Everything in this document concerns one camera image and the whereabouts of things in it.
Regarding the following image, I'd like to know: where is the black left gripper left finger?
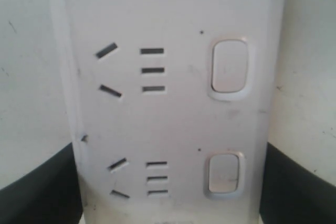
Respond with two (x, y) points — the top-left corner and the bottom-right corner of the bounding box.
(1, 144), (83, 223)

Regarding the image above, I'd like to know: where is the white five-outlet power strip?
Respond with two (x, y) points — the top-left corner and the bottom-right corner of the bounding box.
(49, 0), (284, 223)

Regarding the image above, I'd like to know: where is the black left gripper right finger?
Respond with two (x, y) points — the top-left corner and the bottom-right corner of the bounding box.
(259, 144), (335, 223)

